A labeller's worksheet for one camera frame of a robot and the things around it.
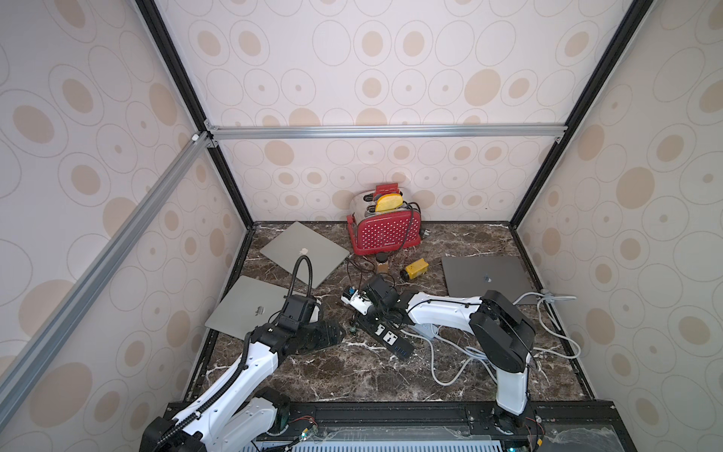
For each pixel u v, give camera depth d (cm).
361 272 106
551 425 73
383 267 100
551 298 98
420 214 105
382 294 71
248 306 99
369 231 100
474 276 108
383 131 91
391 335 86
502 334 49
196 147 84
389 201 100
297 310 63
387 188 102
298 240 114
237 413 57
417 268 103
